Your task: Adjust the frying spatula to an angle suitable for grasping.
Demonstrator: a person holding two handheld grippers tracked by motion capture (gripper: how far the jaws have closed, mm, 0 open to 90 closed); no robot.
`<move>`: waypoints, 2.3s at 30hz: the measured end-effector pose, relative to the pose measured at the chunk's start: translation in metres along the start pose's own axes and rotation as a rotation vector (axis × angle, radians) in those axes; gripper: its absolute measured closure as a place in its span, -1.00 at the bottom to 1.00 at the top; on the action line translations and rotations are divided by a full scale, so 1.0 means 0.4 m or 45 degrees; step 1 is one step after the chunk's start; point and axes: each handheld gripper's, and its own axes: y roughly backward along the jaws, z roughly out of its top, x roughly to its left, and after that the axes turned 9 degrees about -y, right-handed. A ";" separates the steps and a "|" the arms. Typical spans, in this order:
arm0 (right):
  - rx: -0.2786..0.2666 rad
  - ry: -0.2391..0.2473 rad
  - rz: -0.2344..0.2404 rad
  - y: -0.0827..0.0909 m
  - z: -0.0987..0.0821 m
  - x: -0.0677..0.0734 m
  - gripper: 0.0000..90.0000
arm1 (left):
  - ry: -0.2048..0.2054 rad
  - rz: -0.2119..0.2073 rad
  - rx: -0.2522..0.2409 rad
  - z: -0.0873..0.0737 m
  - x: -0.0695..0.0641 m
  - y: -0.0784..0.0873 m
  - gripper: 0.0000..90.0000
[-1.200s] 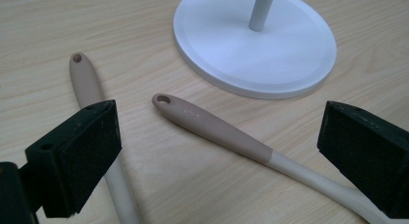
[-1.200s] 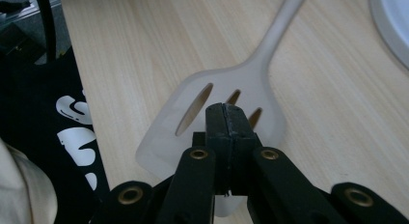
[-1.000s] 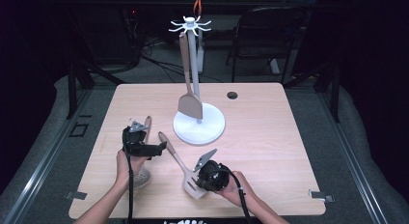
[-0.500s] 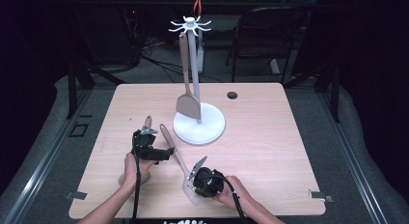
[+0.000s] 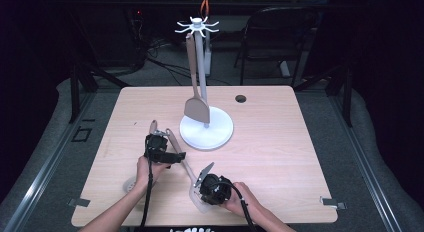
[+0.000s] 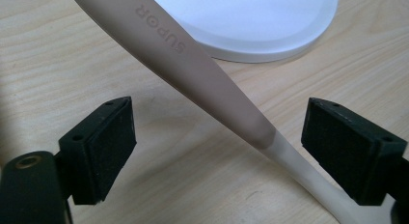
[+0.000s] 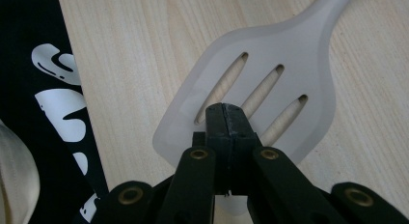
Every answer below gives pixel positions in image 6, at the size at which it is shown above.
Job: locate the beige slotted spatula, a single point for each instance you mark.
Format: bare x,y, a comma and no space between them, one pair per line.
193,69

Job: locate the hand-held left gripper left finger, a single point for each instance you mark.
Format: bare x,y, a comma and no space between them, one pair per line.
96,153

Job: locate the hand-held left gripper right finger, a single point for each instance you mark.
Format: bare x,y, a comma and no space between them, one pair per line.
347,153

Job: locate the white utensil rack stand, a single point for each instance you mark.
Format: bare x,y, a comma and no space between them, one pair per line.
257,21

